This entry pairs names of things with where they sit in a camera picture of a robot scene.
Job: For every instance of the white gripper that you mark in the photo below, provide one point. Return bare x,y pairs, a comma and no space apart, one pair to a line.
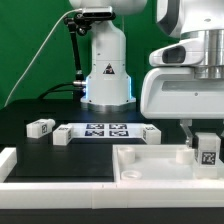
174,93

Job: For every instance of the white U-shaped obstacle fence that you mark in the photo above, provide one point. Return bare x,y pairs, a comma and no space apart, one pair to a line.
123,194

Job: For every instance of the grey camera on mount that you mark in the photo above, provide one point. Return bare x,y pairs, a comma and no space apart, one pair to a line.
98,13

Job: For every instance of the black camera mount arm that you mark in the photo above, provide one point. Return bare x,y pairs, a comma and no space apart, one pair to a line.
79,77

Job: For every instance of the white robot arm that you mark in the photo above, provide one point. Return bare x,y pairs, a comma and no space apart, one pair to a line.
198,24

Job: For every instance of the white fiducial marker base plate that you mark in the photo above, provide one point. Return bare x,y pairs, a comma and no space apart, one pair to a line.
106,130

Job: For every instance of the white square table top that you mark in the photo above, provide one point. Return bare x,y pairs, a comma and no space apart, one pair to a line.
156,163

